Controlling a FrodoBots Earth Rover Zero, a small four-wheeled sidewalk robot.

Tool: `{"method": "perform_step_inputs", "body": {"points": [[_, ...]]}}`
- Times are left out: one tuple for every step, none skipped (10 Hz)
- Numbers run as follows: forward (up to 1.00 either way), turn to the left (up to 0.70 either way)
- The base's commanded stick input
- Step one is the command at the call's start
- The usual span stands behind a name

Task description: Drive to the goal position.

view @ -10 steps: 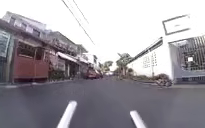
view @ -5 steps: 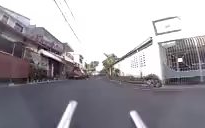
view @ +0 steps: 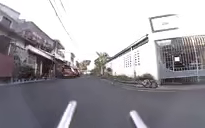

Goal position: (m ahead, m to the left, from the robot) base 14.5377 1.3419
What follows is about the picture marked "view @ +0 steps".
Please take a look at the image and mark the palm tree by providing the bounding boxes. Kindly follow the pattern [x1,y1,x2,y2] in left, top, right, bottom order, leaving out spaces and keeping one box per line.
[93,51,110,77]

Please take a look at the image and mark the trees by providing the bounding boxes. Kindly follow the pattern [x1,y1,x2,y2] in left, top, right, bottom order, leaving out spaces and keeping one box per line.
[77,59,92,74]

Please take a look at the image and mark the strip of bushes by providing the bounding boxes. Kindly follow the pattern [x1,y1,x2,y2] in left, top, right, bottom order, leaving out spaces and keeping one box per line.
[104,72,155,85]

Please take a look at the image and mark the grey asphalt road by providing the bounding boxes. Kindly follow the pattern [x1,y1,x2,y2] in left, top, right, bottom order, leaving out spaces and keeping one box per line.
[0,75,205,128]

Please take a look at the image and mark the red car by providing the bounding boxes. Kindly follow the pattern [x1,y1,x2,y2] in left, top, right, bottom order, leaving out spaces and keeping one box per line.
[60,65,78,79]

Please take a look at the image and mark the long white building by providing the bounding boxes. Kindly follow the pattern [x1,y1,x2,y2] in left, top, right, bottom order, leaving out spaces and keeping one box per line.
[104,33,161,81]

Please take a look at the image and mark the robot's own part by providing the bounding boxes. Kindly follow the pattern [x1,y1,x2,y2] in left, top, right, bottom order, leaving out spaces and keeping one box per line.
[56,99,78,128]
[128,109,148,128]

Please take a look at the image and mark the building with dark signboard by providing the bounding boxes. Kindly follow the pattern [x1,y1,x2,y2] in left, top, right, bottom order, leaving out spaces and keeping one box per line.
[21,20,58,80]

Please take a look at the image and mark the white framed signboard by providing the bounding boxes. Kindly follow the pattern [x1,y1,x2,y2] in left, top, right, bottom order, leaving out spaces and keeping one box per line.
[149,13,180,34]

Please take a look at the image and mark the concrete kerb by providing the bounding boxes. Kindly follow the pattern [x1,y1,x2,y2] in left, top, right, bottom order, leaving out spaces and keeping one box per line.
[136,83,205,93]

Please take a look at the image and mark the grey metal gate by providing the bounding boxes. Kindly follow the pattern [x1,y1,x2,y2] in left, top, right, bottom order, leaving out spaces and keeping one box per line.
[155,34,205,82]

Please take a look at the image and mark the overhead wires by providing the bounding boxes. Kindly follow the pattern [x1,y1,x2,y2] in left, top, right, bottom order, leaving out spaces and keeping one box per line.
[48,0,76,44]

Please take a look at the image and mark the grey building with red wall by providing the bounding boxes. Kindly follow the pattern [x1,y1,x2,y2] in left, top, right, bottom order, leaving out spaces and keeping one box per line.
[0,0,28,84]

